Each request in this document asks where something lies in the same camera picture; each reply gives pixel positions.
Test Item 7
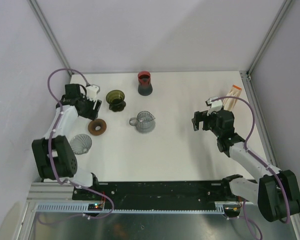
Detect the brown dripper ring holder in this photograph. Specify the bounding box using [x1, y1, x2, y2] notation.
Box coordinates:
[88, 118, 107, 136]

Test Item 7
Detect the orange coffee filter box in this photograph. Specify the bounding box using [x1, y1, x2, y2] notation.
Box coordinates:
[222, 85, 242, 111]

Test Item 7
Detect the clear ribbed glass dripper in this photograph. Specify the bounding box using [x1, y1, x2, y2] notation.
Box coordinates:
[69, 134, 92, 155]

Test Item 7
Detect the clear glass server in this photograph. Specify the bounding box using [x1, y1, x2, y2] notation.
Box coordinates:
[129, 110, 156, 134]

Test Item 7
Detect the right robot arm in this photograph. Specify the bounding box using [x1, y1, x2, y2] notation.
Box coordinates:
[191, 109, 300, 222]

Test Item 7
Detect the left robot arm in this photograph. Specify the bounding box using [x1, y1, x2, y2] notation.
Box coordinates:
[31, 83, 102, 200]

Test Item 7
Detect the dark olive dripper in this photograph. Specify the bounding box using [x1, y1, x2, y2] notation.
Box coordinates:
[106, 89, 126, 112]

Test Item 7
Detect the red and grey carafe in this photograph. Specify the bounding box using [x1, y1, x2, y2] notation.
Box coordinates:
[137, 71, 153, 96]

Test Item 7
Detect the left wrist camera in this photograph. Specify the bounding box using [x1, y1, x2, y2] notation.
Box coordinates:
[85, 84, 100, 102]

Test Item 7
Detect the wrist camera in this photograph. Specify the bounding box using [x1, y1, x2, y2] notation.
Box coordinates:
[85, 84, 100, 102]
[205, 96, 223, 116]

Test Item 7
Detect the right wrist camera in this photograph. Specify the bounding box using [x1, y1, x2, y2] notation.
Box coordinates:
[205, 96, 223, 116]

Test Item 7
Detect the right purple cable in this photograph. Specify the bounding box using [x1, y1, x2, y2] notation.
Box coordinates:
[212, 96, 291, 236]

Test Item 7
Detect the grey cable duct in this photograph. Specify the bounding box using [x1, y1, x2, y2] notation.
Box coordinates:
[36, 201, 240, 215]

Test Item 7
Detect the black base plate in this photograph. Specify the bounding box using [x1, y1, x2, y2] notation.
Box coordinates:
[71, 180, 256, 211]

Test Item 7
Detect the aluminium frame rail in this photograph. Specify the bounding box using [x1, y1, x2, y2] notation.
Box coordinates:
[26, 182, 298, 203]

